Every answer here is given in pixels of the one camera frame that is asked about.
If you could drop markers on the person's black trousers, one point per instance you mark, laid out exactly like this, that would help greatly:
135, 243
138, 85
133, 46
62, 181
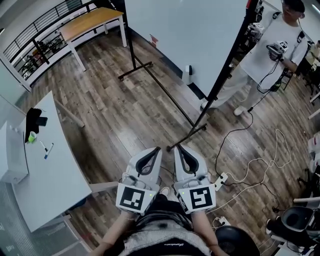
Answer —
165, 207

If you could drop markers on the black phone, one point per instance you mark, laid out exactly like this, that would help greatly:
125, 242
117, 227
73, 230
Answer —
42, 121

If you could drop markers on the person's white shoe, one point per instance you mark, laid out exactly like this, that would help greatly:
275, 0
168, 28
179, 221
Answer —
165, 191

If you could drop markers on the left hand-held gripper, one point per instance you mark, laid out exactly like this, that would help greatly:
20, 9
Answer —
132, 197

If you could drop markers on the wooden table white legs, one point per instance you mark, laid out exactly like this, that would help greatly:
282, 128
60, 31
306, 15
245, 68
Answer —
90, 22

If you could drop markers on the white marker black tip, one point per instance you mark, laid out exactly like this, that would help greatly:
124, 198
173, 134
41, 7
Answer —
43, 145

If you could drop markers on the person's grey knit top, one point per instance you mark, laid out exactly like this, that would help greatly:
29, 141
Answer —
155, 237

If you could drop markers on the white cabinet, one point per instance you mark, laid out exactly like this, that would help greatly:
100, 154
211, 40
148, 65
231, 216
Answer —
12, 155

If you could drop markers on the person's left forearm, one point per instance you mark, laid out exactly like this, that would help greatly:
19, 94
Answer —
117, 232

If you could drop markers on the white power strip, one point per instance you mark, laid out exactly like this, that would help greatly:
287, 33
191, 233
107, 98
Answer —
221, 221
221, 180

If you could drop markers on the black metal railing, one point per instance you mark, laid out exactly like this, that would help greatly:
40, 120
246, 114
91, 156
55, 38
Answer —
40, 51

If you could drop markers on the person's right forearm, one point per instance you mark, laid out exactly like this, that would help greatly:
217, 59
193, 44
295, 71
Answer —
202, 230

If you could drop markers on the white whiteboard eraser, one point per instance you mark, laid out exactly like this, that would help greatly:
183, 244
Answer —
187, 70

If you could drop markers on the whiteboard with black stand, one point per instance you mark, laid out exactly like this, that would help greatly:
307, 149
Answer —
187, 30

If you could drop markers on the black cloth bag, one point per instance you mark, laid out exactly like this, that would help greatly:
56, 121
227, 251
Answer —
31, 122

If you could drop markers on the white marker blue cap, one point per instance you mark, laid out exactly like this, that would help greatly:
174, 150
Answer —
49, 150

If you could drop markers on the green cup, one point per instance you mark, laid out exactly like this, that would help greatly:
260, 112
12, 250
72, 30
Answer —
32, 137

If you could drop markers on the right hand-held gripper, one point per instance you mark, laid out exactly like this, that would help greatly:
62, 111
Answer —
200, 197

